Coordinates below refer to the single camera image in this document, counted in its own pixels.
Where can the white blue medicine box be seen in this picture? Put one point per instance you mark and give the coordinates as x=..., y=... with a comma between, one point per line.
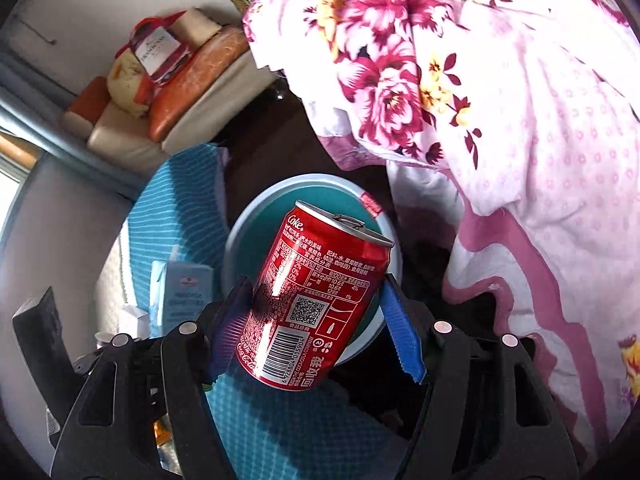
x=179, y=292

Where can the red cola can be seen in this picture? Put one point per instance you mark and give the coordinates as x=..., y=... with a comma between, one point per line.
x=314, y=288

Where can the pink floral quilt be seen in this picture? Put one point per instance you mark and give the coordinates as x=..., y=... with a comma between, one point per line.
x=509, y=130

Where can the yellow plush toy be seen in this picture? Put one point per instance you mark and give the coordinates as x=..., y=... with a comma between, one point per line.
x=129, y=86

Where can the red liquor gift bag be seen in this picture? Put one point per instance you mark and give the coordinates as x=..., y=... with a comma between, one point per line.
x=159, y=50

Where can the cream leather armchair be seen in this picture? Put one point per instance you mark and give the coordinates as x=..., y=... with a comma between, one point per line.
x=123, y=139

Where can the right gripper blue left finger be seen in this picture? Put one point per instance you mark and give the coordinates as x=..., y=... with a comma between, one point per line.
x=226, y=327

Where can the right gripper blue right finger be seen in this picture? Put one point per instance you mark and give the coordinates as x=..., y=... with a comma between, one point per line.
x=406, y=340

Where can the teal and beige mattress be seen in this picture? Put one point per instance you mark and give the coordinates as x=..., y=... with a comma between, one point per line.
x=267, y=433

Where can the teal round trash bin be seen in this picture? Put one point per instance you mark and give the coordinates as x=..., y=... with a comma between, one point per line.
x=253, y=233

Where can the orange seat cushion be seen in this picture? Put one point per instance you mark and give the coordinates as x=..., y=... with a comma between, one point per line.
x=207, y=64

